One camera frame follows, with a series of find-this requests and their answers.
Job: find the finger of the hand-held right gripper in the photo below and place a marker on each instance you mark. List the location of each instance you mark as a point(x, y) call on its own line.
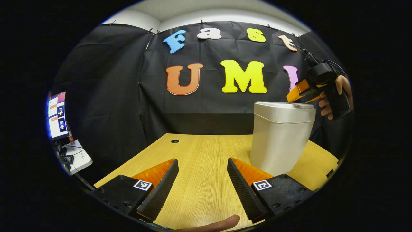
point(313, 99)
point(299, 91)

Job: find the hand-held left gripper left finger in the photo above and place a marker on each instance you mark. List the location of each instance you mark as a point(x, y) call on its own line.
point(161, 193)

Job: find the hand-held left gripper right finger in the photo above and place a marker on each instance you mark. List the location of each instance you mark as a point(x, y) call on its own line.
point(243, 193)

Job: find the white desktop garbage bin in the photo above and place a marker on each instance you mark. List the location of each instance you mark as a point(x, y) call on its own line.
point(280, 141)

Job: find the wooden desktop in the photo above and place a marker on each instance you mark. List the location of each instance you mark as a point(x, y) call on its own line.
point(199, 167)

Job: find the black keyboard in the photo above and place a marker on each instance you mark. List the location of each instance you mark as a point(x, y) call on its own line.
point(67, 159)

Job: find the black backdrop cloth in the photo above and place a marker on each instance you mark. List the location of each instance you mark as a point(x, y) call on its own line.
point(112, 96)

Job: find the computer monitor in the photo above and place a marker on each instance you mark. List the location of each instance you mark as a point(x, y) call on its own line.
point(58, 122)

